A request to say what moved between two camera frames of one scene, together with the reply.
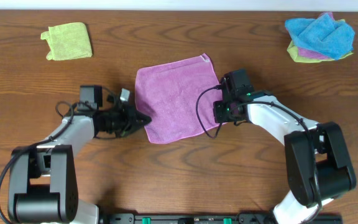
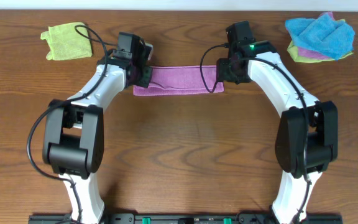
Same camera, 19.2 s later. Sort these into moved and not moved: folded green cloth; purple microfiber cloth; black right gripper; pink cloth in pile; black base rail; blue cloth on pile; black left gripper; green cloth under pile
Moved: black left gripper; black right gripper; purple microfiber cloth
Not moved: green cloth under pile; pink cloth in pile; blue cloth on pile; folded green cloth; black base rail
